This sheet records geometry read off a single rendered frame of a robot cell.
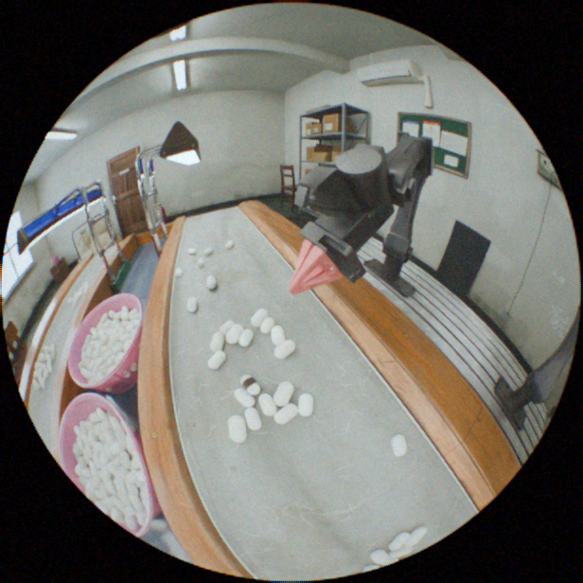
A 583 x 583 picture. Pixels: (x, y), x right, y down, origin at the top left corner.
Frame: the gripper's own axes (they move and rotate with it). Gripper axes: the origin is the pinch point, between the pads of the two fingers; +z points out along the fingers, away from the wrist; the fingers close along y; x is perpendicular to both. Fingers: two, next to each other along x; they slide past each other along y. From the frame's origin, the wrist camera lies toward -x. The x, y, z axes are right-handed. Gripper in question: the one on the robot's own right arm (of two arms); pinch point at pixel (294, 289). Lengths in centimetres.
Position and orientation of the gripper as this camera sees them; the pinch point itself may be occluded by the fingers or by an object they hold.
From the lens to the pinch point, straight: 28.3
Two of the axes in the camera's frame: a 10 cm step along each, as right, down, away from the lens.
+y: 4.3, 5.8, -6.9
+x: 5.9, 4.1, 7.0
